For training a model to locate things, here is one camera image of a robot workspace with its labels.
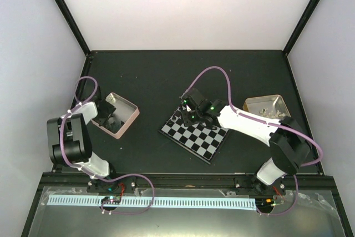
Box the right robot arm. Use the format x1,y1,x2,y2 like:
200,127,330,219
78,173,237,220
181,88,312,195

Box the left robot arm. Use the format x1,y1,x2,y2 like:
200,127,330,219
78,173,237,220
47,102,119,192

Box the black chess pieces pile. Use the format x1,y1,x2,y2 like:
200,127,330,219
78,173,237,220
106,117,125,133

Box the white chess pieces pile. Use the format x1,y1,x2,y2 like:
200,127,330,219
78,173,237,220
259,108,286,119

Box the small circuit board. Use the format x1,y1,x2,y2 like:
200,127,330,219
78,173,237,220
101,196,121,205

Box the pink metal tin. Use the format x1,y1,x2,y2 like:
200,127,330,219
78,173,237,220
92,92,140,139

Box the black and white chessboard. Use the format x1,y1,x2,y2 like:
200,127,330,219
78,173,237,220
159,106,229,164

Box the orange metal tin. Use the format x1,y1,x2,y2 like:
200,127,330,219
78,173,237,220
243,94,291,117

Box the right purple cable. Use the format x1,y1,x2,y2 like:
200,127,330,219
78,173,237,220
181,66,324,218

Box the black aluminium rail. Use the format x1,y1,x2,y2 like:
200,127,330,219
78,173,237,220
44,172,286,193

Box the light blue slotted cable duct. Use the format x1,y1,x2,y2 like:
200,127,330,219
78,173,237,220
47,195,257,211

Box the left black frame post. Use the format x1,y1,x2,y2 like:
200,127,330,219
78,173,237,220
54,0,91,56

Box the black frame post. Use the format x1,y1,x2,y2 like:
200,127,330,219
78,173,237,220
54,0,91,56
283,0,321,56

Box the right black frame post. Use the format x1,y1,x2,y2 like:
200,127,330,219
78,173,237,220
283,0,321,56

